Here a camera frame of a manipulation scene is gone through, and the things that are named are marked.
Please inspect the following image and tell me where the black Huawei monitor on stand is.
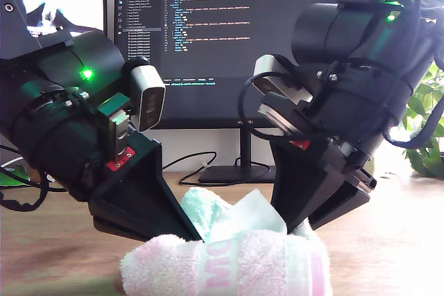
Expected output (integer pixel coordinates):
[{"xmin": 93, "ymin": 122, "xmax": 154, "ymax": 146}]
[{"xmin": 112, "ymin": 0, "xmax": 348, "ymax": 184}]

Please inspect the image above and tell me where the green plastic packet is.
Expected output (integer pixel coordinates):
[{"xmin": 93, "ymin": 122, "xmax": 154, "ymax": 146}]
[{"xmin": 0, "ymin": 166, "xmax": 31, "ymax": 188}]

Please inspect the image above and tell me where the black monitor power cable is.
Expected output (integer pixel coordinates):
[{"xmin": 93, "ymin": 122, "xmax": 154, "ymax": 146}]
[{"xmin": 234, "ymin": 128, "xmax": 275, "ymax": 181}]

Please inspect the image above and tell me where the camera's thin black cable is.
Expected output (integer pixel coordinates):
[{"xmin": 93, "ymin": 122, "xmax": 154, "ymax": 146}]
[{"xmin": 237, "ymin": 76, "xmax": 330, "ymax": 143}]

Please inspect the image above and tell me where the black USB cable with plug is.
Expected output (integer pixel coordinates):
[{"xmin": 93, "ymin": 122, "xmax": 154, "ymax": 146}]
[{"xmin": 162, "ymin": 151, "xmax": 219, "ymax": 186}]

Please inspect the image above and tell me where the mint tea towel pink border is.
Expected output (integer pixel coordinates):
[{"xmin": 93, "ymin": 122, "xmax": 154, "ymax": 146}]
[{"xmin": 119, "ymin": 187, "xmax": 334, "ymax": 296}]

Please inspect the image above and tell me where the white cable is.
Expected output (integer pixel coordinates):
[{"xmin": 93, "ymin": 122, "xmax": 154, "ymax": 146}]
[{"xmin": 0, "ymin": 156, "xmax": 22, "ymax": 169}]

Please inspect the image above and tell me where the arm's thick black cable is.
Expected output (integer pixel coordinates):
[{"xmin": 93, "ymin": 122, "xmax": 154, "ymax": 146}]
[{"xmin": 381, "ymin": 94, "xmax": 444, "ymax": 150}]

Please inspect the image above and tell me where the green leafy houseplant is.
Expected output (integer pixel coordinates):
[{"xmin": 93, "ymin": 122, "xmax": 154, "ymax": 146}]
[{"xmin": 402, "ymin": 62, "xmax": 444, "ymax": 177}]

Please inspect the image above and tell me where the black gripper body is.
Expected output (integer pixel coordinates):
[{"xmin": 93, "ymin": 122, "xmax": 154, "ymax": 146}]
[
  {"xmin": 6, "ymin": 87, "xmax": 154, "ymax": 202},
  {"xmin": 258, "ymin": 60, "xmax": 414, "ymax": 192}
]

